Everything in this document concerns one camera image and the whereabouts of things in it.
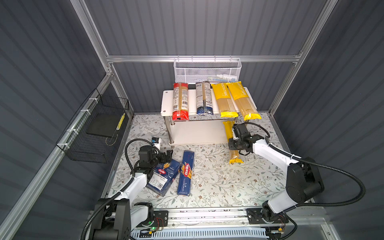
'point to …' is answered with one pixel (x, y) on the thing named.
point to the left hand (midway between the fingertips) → (164, 150)
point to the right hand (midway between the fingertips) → (233, 143)
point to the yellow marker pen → (120, 122)
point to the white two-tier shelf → (199, 129)
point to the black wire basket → (90, 136)
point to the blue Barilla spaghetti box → (186, 173)
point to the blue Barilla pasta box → (163, 175)
